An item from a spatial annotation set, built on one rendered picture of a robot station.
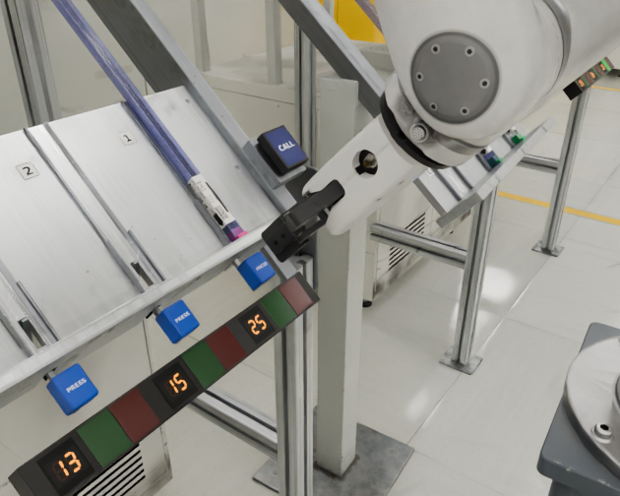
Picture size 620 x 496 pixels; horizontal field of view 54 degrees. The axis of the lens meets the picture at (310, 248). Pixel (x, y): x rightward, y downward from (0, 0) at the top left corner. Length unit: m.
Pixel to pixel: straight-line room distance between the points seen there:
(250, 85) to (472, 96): 1.43
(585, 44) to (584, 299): 1.66
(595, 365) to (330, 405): 0.74
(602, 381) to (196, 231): 0.39
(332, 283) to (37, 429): 0.50
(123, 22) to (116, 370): 0.53
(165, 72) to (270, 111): 0.96
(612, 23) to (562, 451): 0.27
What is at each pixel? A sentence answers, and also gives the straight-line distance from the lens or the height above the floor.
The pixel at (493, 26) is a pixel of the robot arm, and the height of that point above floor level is 0.97.
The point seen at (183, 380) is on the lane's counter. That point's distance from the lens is 0.56.
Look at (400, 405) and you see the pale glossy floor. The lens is 1.49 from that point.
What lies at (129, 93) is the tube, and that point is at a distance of 0.67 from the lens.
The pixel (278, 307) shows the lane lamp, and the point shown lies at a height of 0.66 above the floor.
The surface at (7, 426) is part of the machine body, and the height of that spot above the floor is 0.41.
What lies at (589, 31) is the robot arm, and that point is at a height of 0.96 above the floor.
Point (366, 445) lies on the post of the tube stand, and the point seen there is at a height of 0.01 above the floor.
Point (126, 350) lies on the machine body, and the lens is 1.02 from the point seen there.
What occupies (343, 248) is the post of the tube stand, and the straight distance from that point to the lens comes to 0.98.
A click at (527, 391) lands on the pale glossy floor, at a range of 1.61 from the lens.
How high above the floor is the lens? 1.02
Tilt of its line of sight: 29 degrees down
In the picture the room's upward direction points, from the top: straight up
